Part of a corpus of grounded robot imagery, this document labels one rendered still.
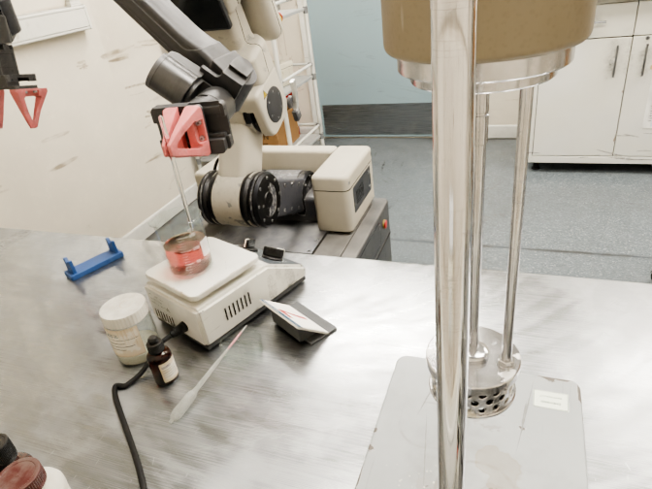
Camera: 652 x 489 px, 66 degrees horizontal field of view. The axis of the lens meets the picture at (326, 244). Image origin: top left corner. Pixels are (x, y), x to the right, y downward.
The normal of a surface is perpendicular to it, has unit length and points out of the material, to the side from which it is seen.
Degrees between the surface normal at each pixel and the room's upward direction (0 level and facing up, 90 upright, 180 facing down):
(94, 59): 90
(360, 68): 90
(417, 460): 0
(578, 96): 90
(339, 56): 90
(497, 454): 0
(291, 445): 0
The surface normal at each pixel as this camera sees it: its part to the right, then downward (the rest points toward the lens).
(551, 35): 0.30, 0.44
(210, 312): 0.76, 0.25
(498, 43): -0.13, 0.51
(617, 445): -0.12, -0.86
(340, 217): -0.34, 0.50
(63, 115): 0.93, 0.07
